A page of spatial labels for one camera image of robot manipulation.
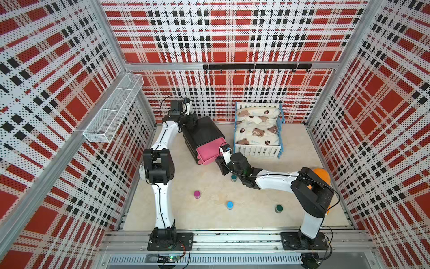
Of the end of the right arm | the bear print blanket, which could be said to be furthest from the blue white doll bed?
the end of the right arm

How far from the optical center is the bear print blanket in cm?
104

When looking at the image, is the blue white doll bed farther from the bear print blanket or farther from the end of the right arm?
the end of the right arm

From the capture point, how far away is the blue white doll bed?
39.7 inches
